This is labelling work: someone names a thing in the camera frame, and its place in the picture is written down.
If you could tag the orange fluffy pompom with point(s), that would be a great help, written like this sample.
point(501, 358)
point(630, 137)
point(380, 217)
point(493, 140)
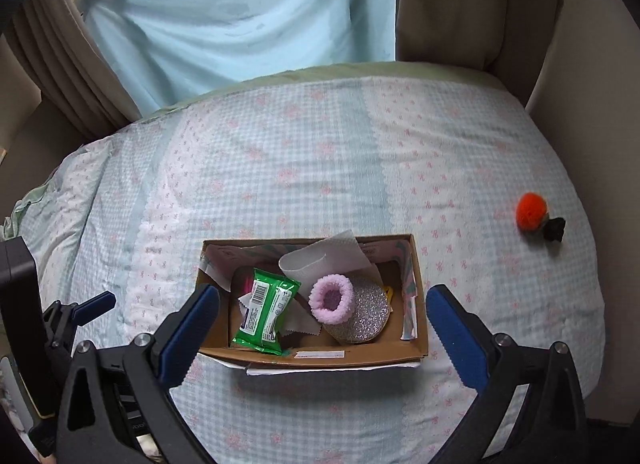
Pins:
point(532, 211)

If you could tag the white tissue paper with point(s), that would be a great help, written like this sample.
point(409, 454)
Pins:
point(320, 256)

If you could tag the small yellow item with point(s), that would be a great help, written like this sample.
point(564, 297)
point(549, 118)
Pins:
point(389, 292)

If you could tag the patterned cardboard box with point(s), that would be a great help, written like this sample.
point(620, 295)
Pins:
point(350, 356)

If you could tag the pink fluffy scrunchie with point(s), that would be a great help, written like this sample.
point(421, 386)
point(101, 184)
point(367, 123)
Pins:
point(317, 311)

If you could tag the beige padded headboard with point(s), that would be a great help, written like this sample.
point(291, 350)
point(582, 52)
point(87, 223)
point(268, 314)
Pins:
point(20, 118)

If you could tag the green snack packet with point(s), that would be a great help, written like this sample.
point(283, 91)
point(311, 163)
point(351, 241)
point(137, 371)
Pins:
point(262, 314)

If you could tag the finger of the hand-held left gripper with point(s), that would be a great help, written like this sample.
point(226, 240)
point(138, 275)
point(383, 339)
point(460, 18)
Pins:
point(95, 306)

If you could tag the silver glitter pouch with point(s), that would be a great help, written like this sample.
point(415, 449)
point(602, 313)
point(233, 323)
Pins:
point(365, 319)

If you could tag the checked floral quilt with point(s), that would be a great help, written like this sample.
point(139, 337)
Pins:
point(325, 168)

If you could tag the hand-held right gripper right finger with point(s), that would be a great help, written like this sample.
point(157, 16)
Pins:
point(457, 339)

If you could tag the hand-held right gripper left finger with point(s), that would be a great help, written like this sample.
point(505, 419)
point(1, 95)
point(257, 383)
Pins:
point(190, 329)

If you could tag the light blue hanging cloth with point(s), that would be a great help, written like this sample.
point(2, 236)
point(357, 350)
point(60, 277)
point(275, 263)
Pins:
point(240, 18)

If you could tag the black fuzzy pompom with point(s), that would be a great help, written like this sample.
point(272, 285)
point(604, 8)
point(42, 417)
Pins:
point(554, 230)

